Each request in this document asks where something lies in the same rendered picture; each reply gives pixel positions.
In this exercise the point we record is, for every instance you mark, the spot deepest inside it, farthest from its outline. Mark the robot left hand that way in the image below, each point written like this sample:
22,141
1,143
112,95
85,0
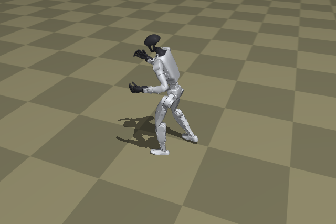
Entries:
136,88

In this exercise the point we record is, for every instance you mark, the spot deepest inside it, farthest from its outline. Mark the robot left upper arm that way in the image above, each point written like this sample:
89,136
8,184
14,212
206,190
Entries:
158,69

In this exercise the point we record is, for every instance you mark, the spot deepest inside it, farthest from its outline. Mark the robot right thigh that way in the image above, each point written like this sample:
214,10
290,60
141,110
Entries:
175,111

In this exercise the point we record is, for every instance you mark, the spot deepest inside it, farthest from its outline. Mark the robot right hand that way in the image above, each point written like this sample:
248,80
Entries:
142,54

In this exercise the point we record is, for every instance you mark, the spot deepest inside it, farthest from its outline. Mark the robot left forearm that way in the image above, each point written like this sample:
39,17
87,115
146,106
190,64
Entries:
157,89

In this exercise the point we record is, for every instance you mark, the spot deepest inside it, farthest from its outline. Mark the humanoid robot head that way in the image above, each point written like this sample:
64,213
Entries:
153,40

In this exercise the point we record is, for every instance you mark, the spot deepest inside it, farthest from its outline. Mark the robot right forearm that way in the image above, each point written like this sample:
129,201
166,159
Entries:
151,61

